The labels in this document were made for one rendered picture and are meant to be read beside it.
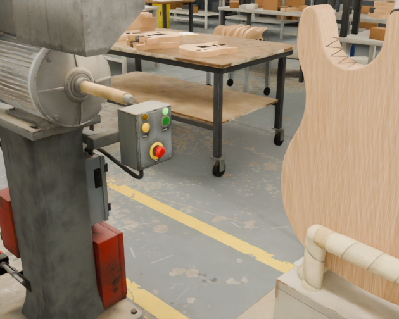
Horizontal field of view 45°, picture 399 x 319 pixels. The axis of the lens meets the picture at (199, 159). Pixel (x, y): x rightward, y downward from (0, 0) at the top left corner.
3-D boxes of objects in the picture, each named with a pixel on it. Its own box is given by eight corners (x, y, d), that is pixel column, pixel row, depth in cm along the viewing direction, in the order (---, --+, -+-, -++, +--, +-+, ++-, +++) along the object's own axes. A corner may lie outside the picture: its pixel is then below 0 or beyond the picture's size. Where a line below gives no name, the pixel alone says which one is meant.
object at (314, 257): (297, 285, 77) (301, 234, 73) (308, 276, 79) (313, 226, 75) (314, 295, 75) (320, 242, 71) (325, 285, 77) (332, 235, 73)
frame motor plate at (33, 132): (-22, 116, 163) (-24, 105, 162) (43, 102, 179) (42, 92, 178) (33, 142, 140) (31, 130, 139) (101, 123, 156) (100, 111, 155)
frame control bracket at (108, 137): (87, 147, 161) (86, 136, 159) (132, 133, 174) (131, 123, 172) (94, 150, 158) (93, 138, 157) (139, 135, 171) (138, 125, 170)
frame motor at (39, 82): (-20, 111, 159) (-34, 30, 149) (53, 95, 177) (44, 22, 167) (46, 140, 133) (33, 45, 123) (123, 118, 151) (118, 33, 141)
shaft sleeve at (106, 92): (82, 79, 134) (91, 83, 136) (79, 90, 134) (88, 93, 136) (123, 90, 123) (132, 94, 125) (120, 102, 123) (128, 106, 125)
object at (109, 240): (69, 283, 204) (59, 207, 190) (93, 271, 213) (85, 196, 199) (104, 311, 189) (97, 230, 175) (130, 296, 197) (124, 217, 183)
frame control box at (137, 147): (85, 172, 176) (78, 104, 166) (131, 156, 190) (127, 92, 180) (128, 193, 160) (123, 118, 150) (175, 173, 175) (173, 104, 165)
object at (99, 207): (66, 215, 188) (49, 76, 167) (89, 206, 195) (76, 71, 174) (89, 228, 178) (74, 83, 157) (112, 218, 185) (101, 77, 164)
